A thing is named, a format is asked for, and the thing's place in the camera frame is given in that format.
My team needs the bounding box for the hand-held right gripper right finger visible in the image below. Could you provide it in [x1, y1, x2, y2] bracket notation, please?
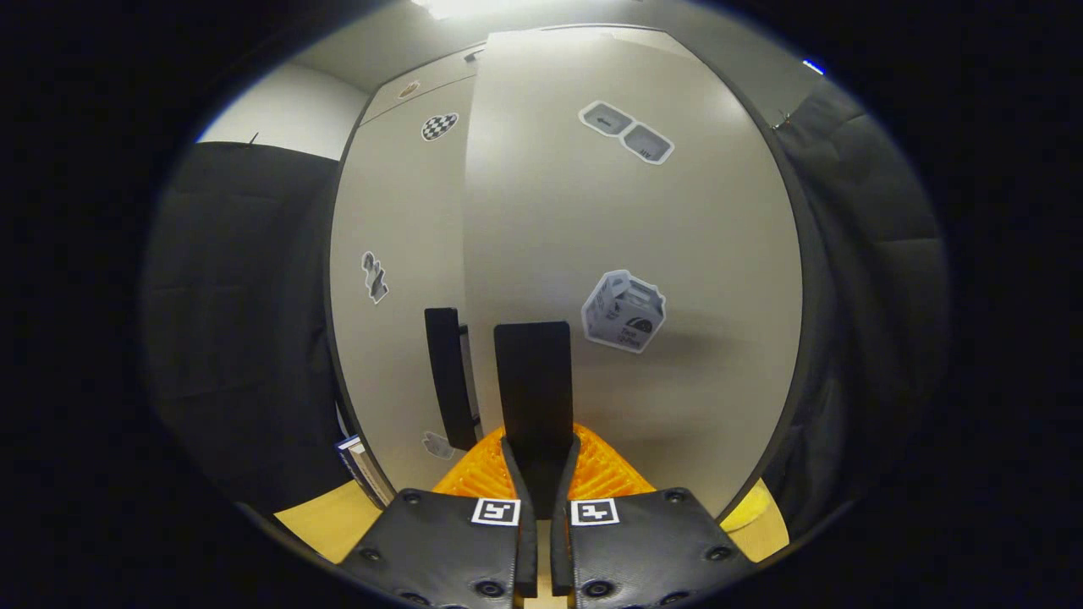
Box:
[550, 423, 754, 609]

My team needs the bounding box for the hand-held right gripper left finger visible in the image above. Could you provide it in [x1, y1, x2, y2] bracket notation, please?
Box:
[338, 425, 540, 609]

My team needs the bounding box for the grey double-door shoe cabinet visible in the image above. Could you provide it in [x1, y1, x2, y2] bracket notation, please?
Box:
[326, 24, 838, 521]

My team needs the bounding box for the yellow round bun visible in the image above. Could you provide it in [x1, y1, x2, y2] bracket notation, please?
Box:
[719, 480, 772, 534]

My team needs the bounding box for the grey shoe cabinet door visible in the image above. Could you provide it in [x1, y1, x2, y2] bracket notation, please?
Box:
[461, 25, 805, 521]
[328, 76, 485, 502]

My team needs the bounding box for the black backdrop cloth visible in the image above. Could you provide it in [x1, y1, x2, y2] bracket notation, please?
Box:
[140, 80, 953, 542]

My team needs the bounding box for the grey cabinet drawer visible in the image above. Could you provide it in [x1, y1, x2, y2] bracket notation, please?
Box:
[362, 47, 487, 128]

